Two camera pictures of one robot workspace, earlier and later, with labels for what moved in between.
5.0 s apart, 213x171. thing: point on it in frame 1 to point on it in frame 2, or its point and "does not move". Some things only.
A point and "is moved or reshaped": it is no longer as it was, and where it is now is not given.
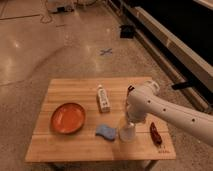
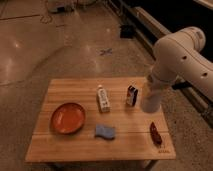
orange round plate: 67,118 does not move
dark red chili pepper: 155,135 does not move
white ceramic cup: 127,131 is moved or reshaped
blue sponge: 105,131 does not move
